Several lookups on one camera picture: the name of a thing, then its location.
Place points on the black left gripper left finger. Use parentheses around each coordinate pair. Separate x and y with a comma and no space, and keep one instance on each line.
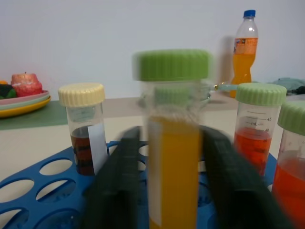
(116,181)

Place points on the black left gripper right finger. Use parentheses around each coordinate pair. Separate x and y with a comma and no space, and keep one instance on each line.
(236,186)

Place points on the yellow liquid tube green cap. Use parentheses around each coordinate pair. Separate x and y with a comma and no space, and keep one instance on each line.
(172,152)

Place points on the blue test tube rack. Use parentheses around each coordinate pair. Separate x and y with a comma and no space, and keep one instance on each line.
(52,188)

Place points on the red liquid tube green cap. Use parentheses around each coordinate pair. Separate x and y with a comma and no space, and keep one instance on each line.
(256,133)
(289,167)

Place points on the brown liquid tube cream cap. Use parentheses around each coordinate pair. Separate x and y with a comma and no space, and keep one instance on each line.
(83,133)

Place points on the green table mat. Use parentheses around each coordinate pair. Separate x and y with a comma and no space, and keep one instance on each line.
(45,114)

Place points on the teal cloth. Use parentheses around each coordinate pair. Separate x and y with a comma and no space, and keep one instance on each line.
(289,84)

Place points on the stack of pastel plates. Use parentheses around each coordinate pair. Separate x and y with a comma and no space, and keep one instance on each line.
(26,102)

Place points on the orange soda bottle blue cap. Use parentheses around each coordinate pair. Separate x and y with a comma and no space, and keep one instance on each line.
(245,55)

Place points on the pink apple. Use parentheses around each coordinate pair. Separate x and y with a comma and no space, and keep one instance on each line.
(26,84)

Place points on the dark green toy vegetable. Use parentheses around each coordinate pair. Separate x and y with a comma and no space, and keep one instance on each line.
(6,90)

